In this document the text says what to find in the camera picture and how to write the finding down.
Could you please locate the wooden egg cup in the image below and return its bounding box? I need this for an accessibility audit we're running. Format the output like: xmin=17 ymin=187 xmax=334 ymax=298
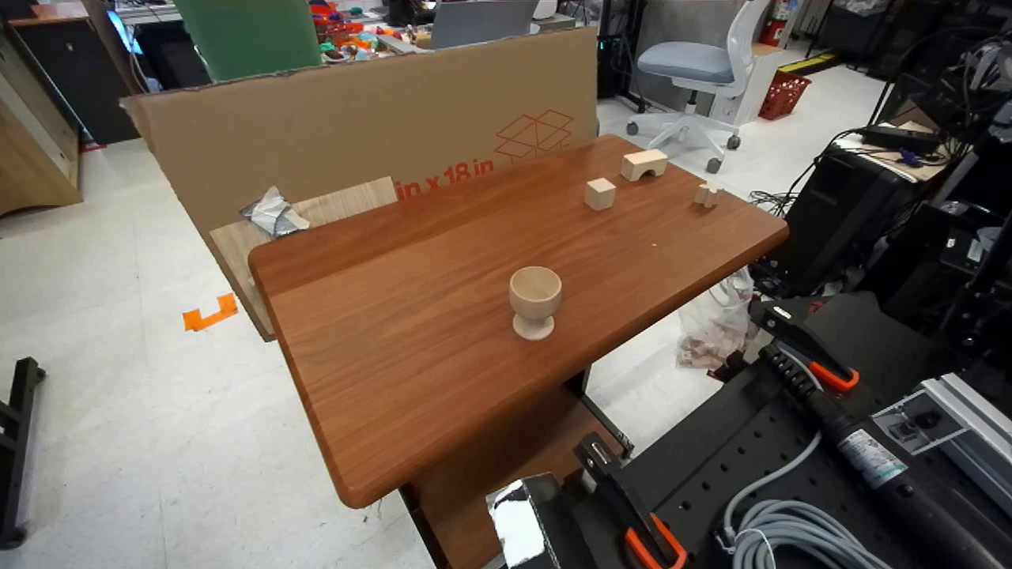
xmin=505 ymin=262 xmax=566 ymax=345

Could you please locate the wooden lower table shelf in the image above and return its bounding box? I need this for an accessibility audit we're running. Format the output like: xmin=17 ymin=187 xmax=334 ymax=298
xmin=404 ymin=393 xmax=635 ymax=569

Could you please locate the wooden arch block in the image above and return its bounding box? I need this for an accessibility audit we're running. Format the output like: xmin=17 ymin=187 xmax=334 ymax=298
xmin=617 ymin=146 xmax=672 ymax=183

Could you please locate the large flat cardboard box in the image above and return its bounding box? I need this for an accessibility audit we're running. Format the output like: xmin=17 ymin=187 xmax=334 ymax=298
xmin=120 ymin=25 xmax=605 ymax=345

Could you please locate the dirty rag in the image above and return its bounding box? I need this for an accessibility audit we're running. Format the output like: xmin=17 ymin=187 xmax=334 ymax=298
xmin=676 ymin=266 xmax=778 ymax=372

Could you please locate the wooden cross block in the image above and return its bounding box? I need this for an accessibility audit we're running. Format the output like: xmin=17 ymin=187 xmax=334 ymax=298
xmin=688 ymin=179 xmax=723 ymax=215

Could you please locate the shiny metal plate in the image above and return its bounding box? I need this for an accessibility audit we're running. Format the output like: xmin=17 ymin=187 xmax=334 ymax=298
xmin=485 ymin=472 xmax=579 ymax=569

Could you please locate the crumpled clear plastic bag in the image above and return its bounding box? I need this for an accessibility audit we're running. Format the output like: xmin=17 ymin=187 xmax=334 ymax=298
xmin=241 ymin=183 xmax=313 ymax=240

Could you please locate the gray chair backrest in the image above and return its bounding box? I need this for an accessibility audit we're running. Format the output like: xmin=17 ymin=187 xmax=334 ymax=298
xmin=426 ymin=0 xmax=539 ymax=49

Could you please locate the light plywood board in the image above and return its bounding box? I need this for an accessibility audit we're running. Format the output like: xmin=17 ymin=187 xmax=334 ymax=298
xmin=204 ymin=174 xmax=400 ymax=341

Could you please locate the light gray office chair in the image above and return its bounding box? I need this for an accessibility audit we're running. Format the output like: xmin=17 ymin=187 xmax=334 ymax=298
xmin=623 ymin=0 xmax=778 ymax=176

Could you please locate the green board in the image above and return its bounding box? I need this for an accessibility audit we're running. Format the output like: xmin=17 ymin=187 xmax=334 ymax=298
xmin=172 ymin=0 xmax=326 ymax=84

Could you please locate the dark cabinet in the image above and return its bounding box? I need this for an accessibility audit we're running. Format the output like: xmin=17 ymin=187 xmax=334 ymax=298
xmin=5 ymin=9 xmax=140 ymax=147

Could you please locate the light wooden cabinet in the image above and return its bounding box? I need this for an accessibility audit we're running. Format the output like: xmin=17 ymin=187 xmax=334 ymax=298
xmin=0 ymin=28 xmax=88 ymax=218

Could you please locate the black floor stand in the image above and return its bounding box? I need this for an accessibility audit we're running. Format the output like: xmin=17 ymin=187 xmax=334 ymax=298
xmin=0 ymin=354 xmax=46 ymax=551

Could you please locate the black clamp with orange handle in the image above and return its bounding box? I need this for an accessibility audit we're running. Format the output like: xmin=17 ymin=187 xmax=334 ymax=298
xmin=573 ymin=432 xmax=688 ymax=569
xmin=746 ymin=293 xmax=862 ymax=398

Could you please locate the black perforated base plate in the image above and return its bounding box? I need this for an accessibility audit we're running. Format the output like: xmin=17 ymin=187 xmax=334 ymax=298
xmin=614 ymin=361 xmax=1012 ymax=569

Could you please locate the gray coiled cable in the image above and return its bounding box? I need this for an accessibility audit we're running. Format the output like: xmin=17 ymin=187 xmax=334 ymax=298
xmin=718 ymin=428 xmax=897 ymax=569

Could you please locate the black ribbed tool handle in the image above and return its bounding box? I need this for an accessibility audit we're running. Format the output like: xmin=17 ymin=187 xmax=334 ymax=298
xmin=762 ymin=345 xmax=1012 ymax=569

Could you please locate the silver aluminium rail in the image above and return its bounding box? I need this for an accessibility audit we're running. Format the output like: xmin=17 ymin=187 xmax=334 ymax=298
xmin=919 ymin=368 xmax=1012 ymax=518

